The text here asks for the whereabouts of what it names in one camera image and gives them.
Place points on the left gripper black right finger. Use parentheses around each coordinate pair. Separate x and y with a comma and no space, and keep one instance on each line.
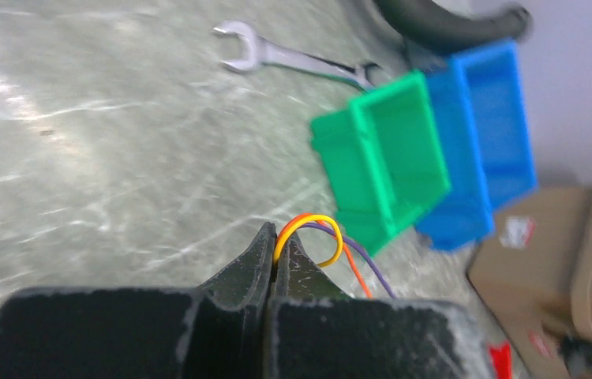
(302,339)

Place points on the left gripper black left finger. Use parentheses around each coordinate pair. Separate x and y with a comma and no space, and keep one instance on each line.
(230,320)

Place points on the green plastic bin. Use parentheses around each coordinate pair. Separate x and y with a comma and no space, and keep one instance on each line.
(383,159)

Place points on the red plastic bin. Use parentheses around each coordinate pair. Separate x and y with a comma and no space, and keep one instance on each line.
(501,357)

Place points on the silver open-end wrench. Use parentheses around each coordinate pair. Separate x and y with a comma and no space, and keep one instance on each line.
(261,52)

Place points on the blue plastic bin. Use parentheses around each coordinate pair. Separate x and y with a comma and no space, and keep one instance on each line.
(478,105)

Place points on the tan plastic toolbox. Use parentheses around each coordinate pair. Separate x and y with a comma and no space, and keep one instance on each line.
(535,276)

